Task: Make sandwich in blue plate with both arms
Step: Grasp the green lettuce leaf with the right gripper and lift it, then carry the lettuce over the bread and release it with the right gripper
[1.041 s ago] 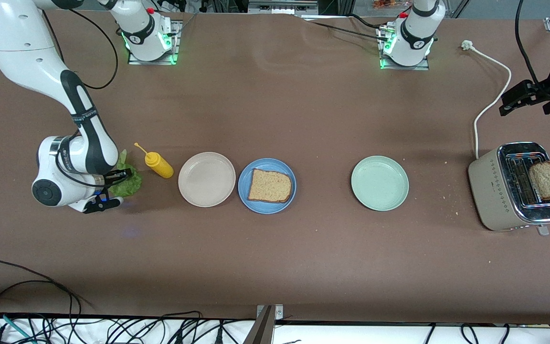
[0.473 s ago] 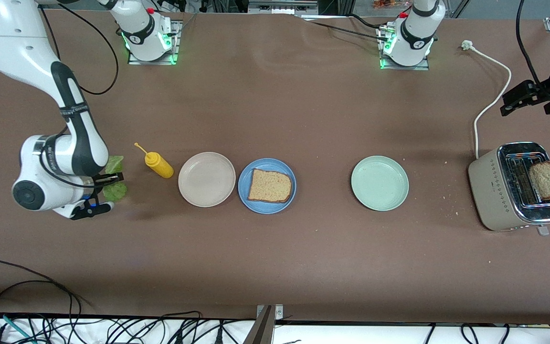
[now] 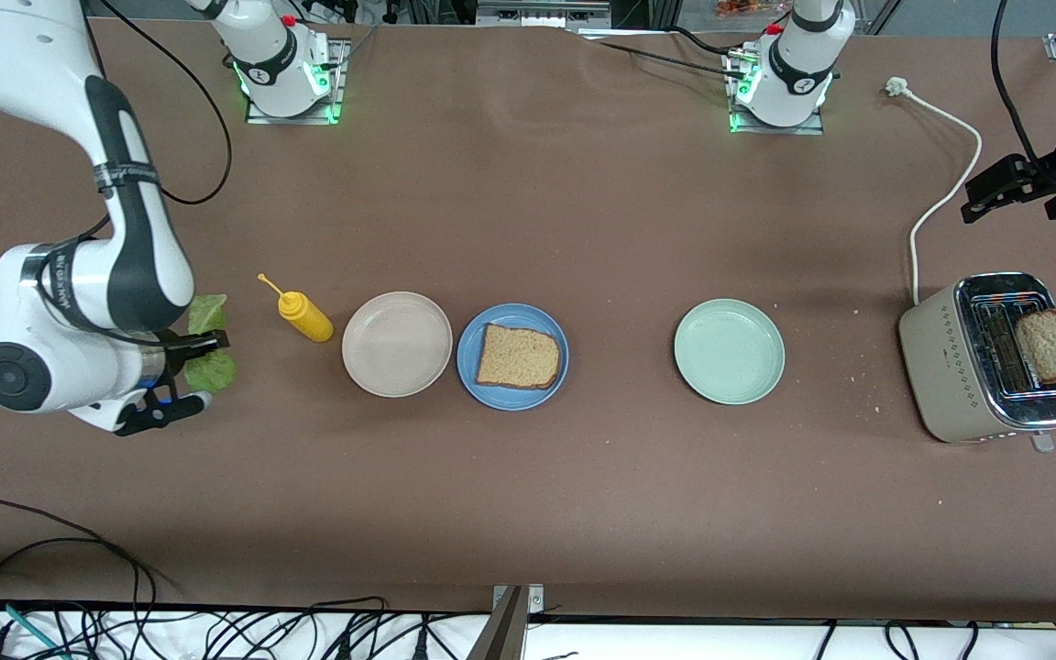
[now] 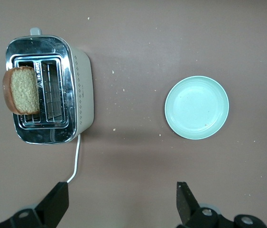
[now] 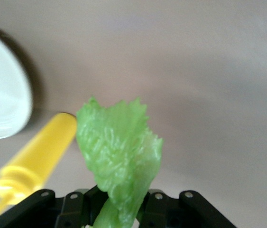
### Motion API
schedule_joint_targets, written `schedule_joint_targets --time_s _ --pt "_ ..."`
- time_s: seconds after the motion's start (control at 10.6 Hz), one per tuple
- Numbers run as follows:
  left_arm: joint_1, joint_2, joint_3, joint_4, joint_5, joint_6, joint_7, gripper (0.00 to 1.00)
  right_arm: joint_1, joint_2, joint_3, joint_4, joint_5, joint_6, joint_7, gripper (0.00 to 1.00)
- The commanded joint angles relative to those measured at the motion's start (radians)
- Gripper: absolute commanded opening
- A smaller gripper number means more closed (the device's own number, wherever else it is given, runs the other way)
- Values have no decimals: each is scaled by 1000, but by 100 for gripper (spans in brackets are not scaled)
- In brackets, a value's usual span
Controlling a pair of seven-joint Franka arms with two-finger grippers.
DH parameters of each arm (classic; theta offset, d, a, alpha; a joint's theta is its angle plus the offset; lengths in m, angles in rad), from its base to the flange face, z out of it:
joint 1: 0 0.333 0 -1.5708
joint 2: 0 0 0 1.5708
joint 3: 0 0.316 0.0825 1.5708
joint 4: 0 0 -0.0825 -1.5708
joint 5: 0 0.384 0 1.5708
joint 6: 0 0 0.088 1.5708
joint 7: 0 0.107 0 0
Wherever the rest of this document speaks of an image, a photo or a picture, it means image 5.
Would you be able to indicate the green lettuce leaf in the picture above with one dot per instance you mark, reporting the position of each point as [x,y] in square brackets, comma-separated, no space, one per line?
[119,147]

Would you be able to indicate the yellow squeeze bottle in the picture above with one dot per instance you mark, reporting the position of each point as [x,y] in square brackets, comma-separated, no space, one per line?
[45,147]

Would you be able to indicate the beige plate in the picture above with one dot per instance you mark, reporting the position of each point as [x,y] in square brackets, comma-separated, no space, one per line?
[0,90]

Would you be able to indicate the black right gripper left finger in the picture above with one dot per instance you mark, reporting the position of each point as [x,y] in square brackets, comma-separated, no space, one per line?
[40,211]

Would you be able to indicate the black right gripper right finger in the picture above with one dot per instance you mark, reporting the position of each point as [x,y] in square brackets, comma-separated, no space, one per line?
[183,213]

